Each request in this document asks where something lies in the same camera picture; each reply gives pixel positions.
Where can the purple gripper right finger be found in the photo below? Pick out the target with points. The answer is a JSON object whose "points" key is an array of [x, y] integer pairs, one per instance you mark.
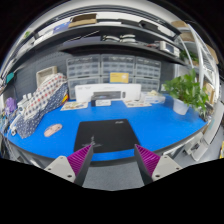
{"points": [[152, 166]]}

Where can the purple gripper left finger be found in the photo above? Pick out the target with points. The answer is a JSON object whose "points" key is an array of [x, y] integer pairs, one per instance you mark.
{"points": [[74, 167]]}

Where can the black mouse pad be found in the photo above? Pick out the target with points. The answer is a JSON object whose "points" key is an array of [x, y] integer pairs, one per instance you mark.
{"points": [[106, 136]]}

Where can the oval pink coaster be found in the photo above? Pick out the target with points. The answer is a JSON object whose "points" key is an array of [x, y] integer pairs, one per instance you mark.
{"points": [[52, 130]]}

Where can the illustrated card left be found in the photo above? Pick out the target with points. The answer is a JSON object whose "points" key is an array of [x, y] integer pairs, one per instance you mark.
{"points": [[74, 106]]}

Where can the illustrated card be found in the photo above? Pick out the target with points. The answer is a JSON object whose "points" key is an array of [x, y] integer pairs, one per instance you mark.
{"points": [[74, 106], [135, 104]]}

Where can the illustrated card right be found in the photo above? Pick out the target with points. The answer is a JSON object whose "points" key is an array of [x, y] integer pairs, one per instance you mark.
{"points": [[135, 104]]}

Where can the black small box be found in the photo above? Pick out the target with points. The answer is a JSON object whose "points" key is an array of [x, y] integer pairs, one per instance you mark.
{"points": [[105, 98]]}

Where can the patterned fabric bag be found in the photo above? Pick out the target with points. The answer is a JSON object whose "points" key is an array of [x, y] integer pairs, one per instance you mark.
{"points": [[47, 97]]}

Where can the white long box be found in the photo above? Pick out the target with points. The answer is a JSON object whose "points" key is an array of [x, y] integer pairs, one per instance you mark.
{"points": [[84, 92]]}

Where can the potted green plant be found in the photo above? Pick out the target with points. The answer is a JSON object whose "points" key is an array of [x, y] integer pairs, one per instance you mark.
{"points": [[187, 93]]}

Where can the purple small object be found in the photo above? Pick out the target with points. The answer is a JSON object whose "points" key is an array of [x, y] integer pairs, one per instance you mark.
{"points": [[10, 105]]}

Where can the yellow label box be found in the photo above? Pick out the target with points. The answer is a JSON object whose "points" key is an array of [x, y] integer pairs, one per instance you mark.
{"points": [[119, 77]]}

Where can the white framed panel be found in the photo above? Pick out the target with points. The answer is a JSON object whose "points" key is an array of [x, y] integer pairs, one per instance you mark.
{"points": [[45, 73]]}

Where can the grey drawer organizer cabinet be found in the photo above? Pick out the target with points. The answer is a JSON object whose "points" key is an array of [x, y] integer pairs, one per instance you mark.
{"points": [[97, 68]]}

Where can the white device on shelf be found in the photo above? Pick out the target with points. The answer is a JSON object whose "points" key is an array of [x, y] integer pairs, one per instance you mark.
{"points": [[166, 47]]}

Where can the cardboard box on shelf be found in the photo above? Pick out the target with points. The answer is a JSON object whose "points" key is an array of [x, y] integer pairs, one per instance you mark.
{"points": [[84, 19]]}

